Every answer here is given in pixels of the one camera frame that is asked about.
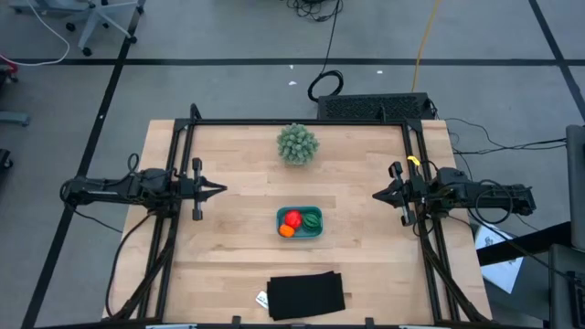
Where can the black folded cloth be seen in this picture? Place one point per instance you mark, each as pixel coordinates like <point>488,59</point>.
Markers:
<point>305,296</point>

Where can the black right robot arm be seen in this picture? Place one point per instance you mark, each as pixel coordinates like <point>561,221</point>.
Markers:
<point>498,196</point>

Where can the black aluminium frame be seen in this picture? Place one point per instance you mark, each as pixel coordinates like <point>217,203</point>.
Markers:
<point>297,122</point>

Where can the yellow tag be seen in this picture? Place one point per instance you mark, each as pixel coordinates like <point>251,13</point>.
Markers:
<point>413,160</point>

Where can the silver metal bracket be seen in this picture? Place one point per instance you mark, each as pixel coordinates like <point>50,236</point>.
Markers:
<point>171,326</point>

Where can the orange toy fruit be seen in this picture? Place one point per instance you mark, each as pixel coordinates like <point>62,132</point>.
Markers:
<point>287,230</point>

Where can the small white card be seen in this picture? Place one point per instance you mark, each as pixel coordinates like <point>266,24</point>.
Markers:
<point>261,300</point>

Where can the black beam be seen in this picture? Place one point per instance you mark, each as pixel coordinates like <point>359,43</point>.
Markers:
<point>525,244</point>

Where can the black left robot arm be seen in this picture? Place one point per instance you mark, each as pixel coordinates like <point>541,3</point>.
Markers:
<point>105,192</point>

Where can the grey stand foot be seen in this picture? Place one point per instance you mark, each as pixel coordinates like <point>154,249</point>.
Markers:
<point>13,119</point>

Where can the grey office chair base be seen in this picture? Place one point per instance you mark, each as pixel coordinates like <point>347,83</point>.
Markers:
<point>98,18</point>

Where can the grey cabinet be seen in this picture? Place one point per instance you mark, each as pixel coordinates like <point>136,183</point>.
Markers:
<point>577,183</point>

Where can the black perforated computer case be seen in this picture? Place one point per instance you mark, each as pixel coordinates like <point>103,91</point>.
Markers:
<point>375,107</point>

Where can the teal tupperware container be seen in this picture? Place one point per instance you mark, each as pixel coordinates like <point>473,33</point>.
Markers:
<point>315,233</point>

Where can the red toy bell pepper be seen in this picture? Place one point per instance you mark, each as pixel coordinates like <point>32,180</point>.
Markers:
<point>293,219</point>

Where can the green striped toy watermelon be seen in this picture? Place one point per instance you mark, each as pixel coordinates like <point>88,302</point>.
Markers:
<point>311,220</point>

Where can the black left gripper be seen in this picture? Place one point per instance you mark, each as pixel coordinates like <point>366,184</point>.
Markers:
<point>189,189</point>

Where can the green artificial succulent plant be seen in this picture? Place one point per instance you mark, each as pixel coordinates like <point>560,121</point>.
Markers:
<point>298,142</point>

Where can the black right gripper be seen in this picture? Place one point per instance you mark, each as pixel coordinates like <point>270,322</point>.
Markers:
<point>413,192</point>

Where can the black table clamp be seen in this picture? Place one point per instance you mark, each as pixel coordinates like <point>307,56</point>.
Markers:
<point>195,112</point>
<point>235,321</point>
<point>369,322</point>

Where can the white paper sheet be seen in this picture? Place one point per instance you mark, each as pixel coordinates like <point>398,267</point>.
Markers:
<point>503,269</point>

